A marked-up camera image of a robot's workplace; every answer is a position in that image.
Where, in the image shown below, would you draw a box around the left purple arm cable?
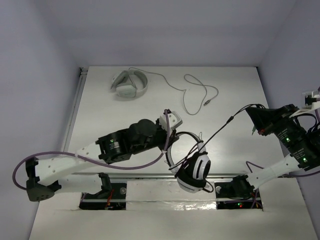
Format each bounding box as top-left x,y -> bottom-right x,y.
11,108 -> 173,192

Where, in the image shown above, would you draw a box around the black white headphones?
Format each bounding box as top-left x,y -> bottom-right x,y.
165,131 -> 214,193

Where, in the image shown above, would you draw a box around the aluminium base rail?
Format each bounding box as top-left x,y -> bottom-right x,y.
72,172 -> 236,181

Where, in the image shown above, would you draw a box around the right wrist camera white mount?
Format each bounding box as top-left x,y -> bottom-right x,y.
290,88 -> 320,118

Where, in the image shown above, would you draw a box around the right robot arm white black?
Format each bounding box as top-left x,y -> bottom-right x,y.
245,104 -> 320,190

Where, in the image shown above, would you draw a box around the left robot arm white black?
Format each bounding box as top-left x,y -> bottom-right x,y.
25,114 -> 182,202

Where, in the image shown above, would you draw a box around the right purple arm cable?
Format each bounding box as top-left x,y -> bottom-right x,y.
246,86 -> 320,210

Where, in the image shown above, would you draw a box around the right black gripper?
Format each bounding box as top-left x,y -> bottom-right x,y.
244,103 -> 319,165

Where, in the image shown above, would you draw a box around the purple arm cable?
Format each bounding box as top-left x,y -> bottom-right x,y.
11,108 -> 173,192
246,86 -> 320,210

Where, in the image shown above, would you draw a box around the white foam block with tape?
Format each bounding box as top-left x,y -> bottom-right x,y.
125,179 -> 217,211

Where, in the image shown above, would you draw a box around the black headphone cable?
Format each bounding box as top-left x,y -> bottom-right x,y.
172,103 -> 266,176

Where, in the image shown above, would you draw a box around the grey white headphones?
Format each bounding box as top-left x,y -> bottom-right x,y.
110,69 -> 149,99

